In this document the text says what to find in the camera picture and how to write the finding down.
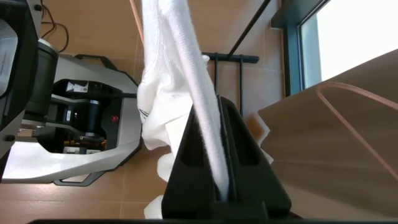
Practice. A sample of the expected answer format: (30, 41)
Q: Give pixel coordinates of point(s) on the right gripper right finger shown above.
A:
(255, 186)

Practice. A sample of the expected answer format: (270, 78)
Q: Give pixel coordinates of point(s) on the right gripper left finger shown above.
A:
(186, 186)

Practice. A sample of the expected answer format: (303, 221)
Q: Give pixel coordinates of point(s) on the white garment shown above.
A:
(161, 93)

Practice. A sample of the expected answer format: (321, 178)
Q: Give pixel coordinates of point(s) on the pink clothes hanger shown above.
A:
(318, 91)
(137, 21)

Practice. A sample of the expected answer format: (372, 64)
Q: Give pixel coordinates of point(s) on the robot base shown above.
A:
(124, 93)

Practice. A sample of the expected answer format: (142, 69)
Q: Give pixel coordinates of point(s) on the black clothes rack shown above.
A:
(233, 58)

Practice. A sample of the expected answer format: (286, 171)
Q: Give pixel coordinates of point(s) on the beige curtain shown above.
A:
(311, 140)

